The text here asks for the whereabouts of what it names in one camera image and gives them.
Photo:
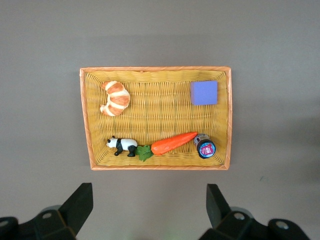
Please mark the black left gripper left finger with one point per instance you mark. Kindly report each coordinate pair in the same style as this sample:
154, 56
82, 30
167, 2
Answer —
50, 222

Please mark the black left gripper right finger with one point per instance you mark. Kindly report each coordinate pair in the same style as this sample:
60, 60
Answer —
237, 225

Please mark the yellow basket with orange rim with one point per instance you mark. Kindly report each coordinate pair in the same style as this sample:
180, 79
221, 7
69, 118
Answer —
160, 117

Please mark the orange toy carrot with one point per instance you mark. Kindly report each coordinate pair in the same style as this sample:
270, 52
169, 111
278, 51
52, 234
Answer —
172, 144

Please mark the toy panda figure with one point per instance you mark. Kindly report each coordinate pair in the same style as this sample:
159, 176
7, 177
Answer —
125, 144

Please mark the brown table cover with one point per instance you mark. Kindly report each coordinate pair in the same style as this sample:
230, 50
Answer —
40, 100

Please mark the purple foam cube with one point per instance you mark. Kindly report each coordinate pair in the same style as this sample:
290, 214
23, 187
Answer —
203, 93

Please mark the toy croissant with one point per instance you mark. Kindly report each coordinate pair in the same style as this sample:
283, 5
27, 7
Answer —
117, 98

